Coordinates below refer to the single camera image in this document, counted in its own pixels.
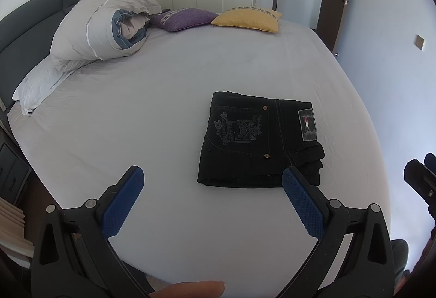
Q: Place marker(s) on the person's left hand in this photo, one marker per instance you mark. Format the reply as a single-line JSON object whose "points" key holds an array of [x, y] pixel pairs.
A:
{"points": [[194, 289]]}

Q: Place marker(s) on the dark nightstand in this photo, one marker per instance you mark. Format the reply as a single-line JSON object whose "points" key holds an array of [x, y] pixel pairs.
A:
{"points": [[13, 168]]}

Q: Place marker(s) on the rolled grey duvet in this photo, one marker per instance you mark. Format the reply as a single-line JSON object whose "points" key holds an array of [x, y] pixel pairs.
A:
{"points": [[85, 29]]}

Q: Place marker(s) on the bed with white sheet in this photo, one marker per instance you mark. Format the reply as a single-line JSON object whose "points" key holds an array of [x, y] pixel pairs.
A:
{"points": [[136, 114]]}

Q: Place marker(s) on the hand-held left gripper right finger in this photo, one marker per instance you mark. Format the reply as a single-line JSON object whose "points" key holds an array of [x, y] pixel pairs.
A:
{"points": [[303, 206]]}

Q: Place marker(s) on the square beige wall switch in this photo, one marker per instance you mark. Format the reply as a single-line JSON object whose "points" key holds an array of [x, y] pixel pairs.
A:
{"points": [[419, 42]]}

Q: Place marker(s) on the black pants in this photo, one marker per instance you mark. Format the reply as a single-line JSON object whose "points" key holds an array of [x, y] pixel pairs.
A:
{"points": [[238, 148]]}

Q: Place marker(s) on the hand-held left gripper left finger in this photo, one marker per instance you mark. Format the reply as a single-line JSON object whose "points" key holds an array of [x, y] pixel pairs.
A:
{"points": [[122, 202]]}

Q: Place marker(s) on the yellow pillow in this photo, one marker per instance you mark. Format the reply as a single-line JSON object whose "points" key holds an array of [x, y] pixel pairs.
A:
{"points": [[245, 20]]}

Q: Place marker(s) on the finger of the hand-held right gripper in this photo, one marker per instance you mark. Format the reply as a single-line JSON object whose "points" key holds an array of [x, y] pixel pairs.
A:
{"points": [[420, 178], [431, 159]]}

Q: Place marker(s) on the white bed pillow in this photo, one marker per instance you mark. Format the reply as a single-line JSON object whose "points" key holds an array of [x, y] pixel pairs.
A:
{"points": [[37, 87]]}

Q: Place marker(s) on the dark grey bed headboard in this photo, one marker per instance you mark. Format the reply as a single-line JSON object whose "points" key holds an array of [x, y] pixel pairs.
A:
{"points": [[30, 15]]}

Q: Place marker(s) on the purple pillow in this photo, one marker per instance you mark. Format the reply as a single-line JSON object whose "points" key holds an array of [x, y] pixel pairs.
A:
{"points": [[187, 18]]}

